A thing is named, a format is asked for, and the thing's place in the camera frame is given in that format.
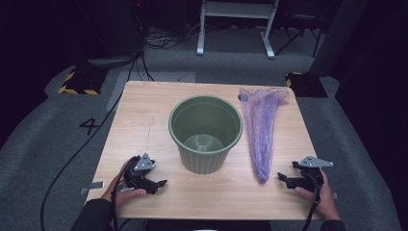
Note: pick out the person's right hand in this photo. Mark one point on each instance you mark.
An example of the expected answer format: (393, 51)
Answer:
(327, 199)

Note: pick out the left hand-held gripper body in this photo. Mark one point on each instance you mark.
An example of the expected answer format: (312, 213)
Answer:
(143, 163)

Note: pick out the round table grommet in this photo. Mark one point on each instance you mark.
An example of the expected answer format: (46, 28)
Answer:
(243, 97)

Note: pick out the purple plastic bag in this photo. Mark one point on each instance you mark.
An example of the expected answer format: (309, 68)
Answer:
(260, 128)

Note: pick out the white metal stand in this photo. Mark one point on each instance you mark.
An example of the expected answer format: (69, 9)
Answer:
(237, 9)

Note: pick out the black yellow striped base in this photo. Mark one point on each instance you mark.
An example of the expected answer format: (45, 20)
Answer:
(308, 85)
(84, 82)

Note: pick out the person's left hand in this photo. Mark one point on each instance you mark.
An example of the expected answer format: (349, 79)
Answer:
(128, 194)

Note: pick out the metal table bracket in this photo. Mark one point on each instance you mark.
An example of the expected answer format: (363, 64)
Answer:
(335, 196)
(94, 185)

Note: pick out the green plastic bin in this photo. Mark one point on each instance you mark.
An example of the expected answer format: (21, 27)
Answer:
(205, 134)

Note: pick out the black tripod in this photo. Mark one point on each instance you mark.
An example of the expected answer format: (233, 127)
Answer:
(300, 33)

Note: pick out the grey column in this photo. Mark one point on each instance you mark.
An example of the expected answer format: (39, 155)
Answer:
(336, 38)

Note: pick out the dark equipment stand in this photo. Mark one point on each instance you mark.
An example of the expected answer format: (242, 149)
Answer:
(112, 61)

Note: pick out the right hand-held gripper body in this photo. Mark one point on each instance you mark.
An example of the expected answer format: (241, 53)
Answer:
(312, 162)

